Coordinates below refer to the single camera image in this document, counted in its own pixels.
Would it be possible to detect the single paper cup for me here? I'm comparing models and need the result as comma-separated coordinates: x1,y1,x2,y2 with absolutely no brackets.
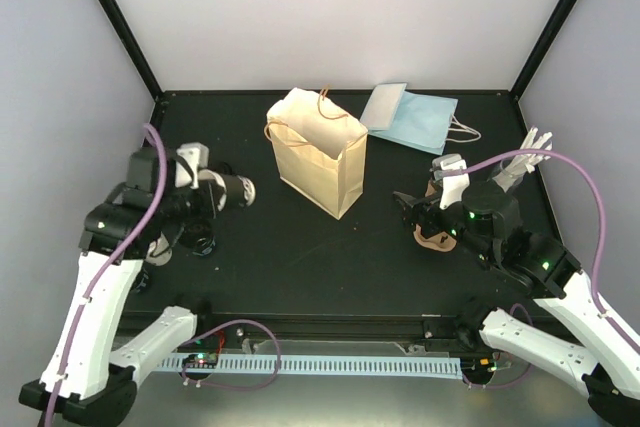
198,169,256,213

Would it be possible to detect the brown paper bag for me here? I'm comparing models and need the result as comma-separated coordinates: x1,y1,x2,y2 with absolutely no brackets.
264,88,368,220

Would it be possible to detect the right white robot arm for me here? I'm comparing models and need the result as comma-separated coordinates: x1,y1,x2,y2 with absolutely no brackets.
393,181,639,426

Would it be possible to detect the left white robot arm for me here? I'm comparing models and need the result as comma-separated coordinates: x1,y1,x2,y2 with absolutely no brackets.
18,143,255,426

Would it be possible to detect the black cup lids stack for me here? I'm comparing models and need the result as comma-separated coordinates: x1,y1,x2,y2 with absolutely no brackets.
211,162,235,175

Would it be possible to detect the paper cup stack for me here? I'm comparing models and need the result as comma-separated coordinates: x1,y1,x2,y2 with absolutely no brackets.
145,233,172,266

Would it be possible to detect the blue paper bag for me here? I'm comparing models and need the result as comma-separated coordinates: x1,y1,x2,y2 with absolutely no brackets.
360,91,482,155

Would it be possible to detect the black cup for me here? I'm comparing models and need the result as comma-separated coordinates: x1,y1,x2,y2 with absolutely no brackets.
130,271,150,294

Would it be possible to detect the right small circuit board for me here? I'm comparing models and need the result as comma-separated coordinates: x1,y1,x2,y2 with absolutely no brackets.
460,353,512,373

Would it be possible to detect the small circuit board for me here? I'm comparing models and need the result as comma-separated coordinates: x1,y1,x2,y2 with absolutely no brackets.
460,353,512,373
182,353,219,369

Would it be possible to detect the left small circuit board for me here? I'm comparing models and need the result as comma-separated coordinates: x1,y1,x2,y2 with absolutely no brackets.
182,353,219,369

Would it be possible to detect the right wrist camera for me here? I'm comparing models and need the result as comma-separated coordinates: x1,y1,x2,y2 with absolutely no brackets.
432,154,470,210

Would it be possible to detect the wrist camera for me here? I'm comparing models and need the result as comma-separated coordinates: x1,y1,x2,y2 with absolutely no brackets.
432,154,470,210
175,142,209,189

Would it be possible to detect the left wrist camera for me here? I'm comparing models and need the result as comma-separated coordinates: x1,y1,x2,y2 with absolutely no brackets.
175,142,209,189

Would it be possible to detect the black mounting rail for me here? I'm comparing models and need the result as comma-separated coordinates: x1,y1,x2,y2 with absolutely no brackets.
183,311,461,346

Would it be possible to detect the light blue cable duct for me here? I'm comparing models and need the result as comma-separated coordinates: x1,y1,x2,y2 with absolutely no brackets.
156,353,463,380

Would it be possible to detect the left black frame post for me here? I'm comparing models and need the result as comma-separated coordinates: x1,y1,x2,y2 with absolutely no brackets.
98,0,163,101

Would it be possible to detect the black frame post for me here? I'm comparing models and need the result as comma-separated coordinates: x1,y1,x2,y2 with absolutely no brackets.
510,0,578,101
98,0,163,101

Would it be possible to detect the right black frame post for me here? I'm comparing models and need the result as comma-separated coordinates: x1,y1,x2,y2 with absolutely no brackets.
510,0,578,101

